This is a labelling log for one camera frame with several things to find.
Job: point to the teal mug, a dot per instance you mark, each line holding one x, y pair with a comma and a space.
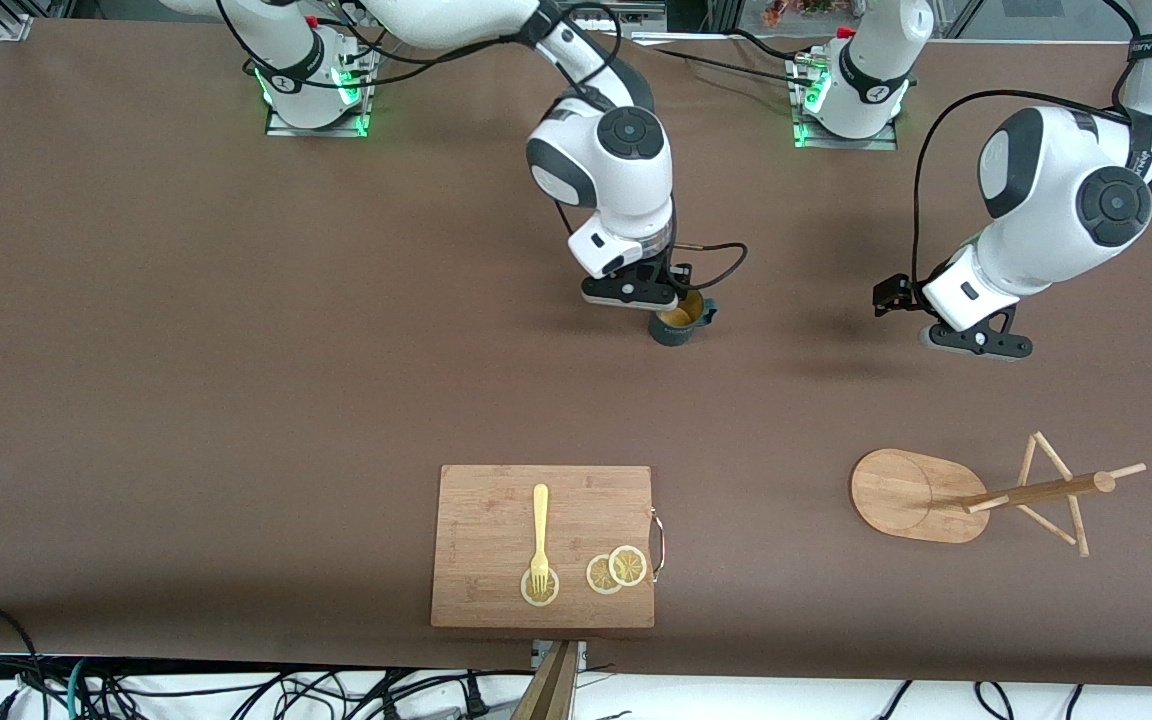
676, 330

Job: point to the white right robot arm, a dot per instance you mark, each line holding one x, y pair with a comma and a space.
606, 170

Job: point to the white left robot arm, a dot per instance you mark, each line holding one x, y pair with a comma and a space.
1046, 190

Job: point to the wooden mug rack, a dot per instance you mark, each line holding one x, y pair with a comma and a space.
906, 495

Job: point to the yellow plastic fork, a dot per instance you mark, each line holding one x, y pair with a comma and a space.
540, 520

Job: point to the white power strip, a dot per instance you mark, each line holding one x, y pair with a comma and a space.
636, 12

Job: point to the lemon slice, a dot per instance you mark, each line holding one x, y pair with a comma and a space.
628, 565
527, 592
598, 577

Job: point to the bamboo cutting board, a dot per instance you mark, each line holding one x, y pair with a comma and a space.
496, 520

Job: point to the brown table cover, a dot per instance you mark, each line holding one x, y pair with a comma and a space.
336, 350

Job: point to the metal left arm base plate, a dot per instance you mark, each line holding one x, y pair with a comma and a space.
841, 142

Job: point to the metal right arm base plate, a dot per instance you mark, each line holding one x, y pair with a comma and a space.
316, 130

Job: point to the metal post bracket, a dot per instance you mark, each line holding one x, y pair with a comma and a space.
539, 652

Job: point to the wooden post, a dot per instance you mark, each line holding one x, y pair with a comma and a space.
548, 690

